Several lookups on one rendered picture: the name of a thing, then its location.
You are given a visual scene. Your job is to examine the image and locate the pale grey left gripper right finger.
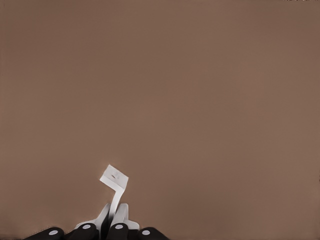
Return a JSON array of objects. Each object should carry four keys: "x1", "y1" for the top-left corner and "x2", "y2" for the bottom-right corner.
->
[{"x1": 104, "y1": 202, "x2": 140, "y2": 240}]

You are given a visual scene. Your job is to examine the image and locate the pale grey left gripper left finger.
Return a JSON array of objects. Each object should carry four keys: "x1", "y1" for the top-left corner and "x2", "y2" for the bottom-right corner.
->
[{"x1": 65, "y1": 201, "x2": 112, "y2": 240}]

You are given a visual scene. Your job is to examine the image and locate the white drainage pipe clamp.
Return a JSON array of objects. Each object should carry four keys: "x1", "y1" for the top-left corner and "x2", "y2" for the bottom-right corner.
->
[{"x1": 99, "y1": 164, "x2": 130, "y2": 225}]

